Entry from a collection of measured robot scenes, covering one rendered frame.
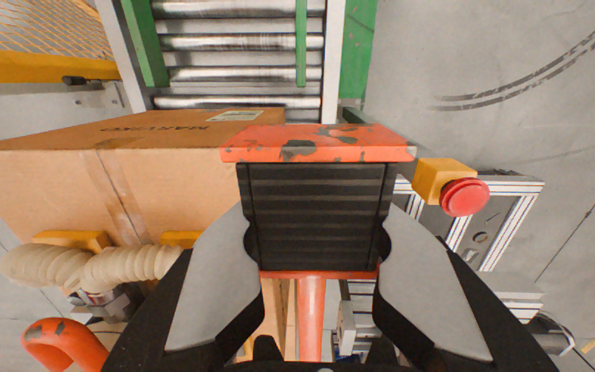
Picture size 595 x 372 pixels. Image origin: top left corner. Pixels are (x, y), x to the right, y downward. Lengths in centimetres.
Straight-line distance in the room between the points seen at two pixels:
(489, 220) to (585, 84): 89
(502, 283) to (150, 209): 86
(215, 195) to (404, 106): 130
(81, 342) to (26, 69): 64
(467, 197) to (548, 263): 244
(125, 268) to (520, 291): 87
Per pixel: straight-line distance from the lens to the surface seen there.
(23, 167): 45
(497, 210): 180
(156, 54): 87
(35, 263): 38
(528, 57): 178
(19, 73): 82
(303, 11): 70
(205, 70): 85
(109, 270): 32
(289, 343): 182
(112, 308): 38
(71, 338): 34
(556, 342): 104
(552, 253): 277
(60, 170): 41
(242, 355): 57
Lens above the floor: 133
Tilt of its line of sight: 63 degrees down
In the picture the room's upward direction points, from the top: 176 degrees counter-clockwise
